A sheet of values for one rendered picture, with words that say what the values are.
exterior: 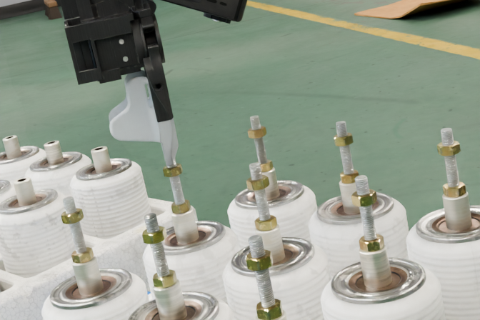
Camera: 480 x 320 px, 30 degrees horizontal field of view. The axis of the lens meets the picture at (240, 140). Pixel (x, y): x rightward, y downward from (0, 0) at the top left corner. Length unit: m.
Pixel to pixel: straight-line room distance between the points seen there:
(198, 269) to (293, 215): 0.13
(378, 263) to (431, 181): 0.96
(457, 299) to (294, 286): 0.14
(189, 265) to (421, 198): 0.80
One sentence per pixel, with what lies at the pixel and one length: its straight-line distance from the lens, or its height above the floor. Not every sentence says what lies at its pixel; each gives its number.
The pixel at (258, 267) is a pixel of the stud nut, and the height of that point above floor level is 0.32.
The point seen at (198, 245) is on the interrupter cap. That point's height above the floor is 0.25.
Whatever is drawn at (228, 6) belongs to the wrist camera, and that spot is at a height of 0.47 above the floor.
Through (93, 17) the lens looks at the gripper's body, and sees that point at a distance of 0.82.
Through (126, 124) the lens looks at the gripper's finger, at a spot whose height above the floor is 0.38.
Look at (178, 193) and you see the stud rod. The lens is 0.87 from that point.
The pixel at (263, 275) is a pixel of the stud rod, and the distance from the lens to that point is 0.62.
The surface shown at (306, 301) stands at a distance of 0.78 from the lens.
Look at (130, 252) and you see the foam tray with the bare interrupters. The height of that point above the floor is 0.16.
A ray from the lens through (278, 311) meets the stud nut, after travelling 0.63.
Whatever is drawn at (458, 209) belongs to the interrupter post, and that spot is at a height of 0.27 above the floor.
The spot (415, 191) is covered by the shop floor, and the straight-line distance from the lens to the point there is 1.63.
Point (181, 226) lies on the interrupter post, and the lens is 0.88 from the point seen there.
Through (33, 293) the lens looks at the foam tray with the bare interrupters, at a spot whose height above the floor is 0.17.
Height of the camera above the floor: 0.57
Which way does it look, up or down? 15 degrees down
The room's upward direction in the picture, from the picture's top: 11 degrees counter-clockwise
